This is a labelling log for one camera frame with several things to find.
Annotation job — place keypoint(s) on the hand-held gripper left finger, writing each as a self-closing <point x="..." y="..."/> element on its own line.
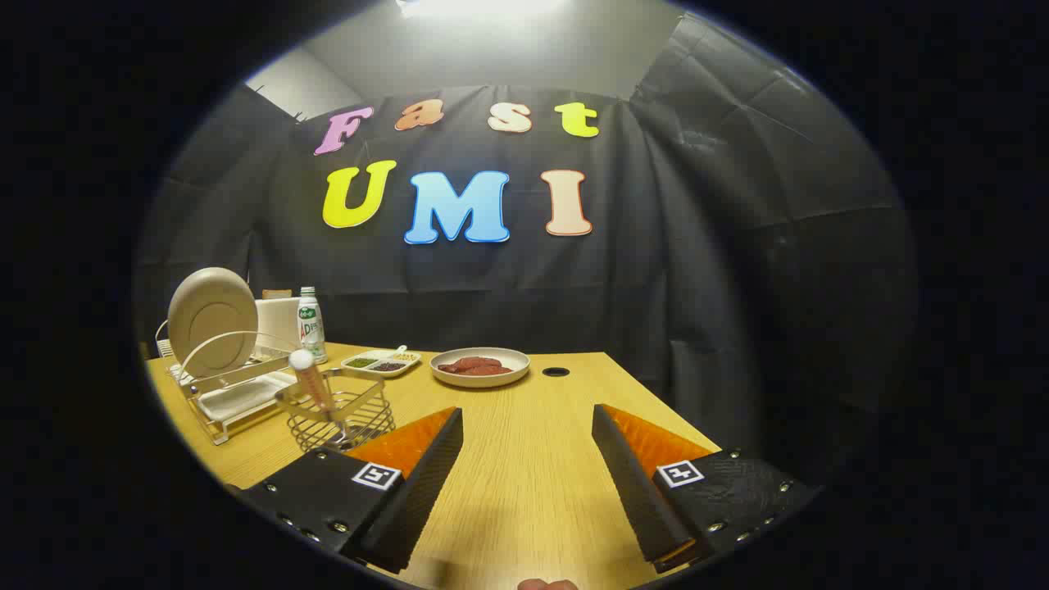
<point x="426" y="492"/>

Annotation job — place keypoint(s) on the white divided dish of beans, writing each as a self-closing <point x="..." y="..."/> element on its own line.
<point x="381" y="366"/>

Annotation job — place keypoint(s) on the beige plate holding patties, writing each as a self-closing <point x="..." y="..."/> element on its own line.
<point x="479" y="380"/>

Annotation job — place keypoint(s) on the white drip tray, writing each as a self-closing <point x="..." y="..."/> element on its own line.
<point x="238" y="400"/>

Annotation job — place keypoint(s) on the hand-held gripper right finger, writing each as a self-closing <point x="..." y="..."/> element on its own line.
<point x="635" y="492"/>

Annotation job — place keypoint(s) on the white bottle with green label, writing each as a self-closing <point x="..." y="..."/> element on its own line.
<point x="311" y="328"/>

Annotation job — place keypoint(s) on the ceiling light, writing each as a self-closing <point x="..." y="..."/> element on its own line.
<point x="483" y="6"/>

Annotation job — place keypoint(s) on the beige round plate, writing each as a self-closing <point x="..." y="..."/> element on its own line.
<point x="209" y="319"/>

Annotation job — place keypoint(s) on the white toaster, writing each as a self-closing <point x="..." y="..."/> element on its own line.
<point x="279" y="324"/>

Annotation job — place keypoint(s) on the brown toast slice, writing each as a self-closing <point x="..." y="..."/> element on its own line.
<point x="277" y="293"/>

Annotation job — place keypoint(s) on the red meat patty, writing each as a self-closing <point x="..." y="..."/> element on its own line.
<point x="483" y="370"/>
<point x="479" y="360"/>

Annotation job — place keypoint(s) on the black backdrop cloth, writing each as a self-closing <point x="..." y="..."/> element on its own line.
<point x="697" y="287"/>

